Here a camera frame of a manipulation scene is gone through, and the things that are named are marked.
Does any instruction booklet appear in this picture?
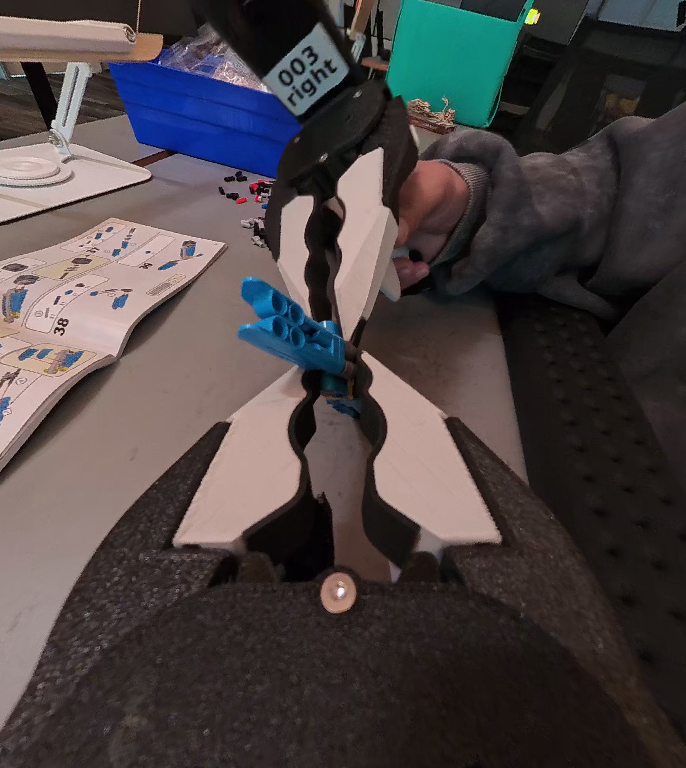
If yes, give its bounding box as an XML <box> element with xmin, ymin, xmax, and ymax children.
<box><xmin>0</xmin><ymin>217</ymin><xmax>228</xmax><ymax>518</ymax></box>

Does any black perforated pad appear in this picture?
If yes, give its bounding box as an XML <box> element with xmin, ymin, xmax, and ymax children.
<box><xmin>499</xmin><ymin>294</ymin><xmax>686</xmax><ymax>768</ymax></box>

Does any white stand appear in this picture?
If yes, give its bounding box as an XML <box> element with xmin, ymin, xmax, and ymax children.
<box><xmin>0</xmin><ymin>12</ymin><xmax>165</xmax><ymax>227</ymax></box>

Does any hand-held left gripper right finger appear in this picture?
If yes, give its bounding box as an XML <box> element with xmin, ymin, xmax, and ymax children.
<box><xmin>360</xmin><ymin>351</ymin><xmax>504</xmax><ymax>565</ymax></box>

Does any person's right hand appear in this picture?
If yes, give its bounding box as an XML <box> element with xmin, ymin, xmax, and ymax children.
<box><xmin>396</xmin><ymin>159</ymin><xmax>471</xmax><ymax>296</ymax></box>

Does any small wooden model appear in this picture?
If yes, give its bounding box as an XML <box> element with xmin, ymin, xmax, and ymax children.
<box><xmin>406</xmin><ymin>96</ymin><xmax>459</xmax><ymax>134</ymax></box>

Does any pile of small building parts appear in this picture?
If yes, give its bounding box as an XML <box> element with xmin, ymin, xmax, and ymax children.
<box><xmin>218</xmin><ymin>170</ymin><xmax>276</xmax><ymax>251</ymax></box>

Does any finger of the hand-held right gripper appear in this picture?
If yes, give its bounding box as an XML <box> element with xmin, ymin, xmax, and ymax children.
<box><xmin>277</xmin><ymin>192</ymin><xmax>321</xmax><ymax>317</ymax></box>
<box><xmin>324</xmin><ymin>146</ymin><xmax>394</xmax><ymax>338</ymax></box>

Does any clear plastic bag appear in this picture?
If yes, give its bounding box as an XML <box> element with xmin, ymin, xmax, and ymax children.
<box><xmin>166</xmin><ymin>24</ymin><xmax>273</xmax><ymax>95</ymax></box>

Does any small blue beam assembly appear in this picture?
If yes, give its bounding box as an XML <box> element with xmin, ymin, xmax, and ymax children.
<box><xmin>238</xmin><ymin>277</ymin><xmax>357</xmax><ymax>378</ymax></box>

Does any teal bin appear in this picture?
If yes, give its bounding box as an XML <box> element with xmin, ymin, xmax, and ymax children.
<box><xmin>386</xmin><ymin>0</ymin><xmax>534</xmax><ymax>128</ymax></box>

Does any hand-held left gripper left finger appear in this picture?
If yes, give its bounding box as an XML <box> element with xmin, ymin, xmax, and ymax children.
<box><xmin>172</xmin><ymin>363</ymin><xmax>320</xmax><ymax>550</ymax></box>

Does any blue bin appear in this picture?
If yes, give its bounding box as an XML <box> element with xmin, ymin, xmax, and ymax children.
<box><xmin>109</xmin><ymin>48</ymin><xmax>303</xmax><ymax>173</ymax></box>

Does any person's right forearm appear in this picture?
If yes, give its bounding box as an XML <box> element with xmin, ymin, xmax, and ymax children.
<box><xmin>421</xmin><ymin>78</ymin><xmax>686</xmax><ymax>319</ymax></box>

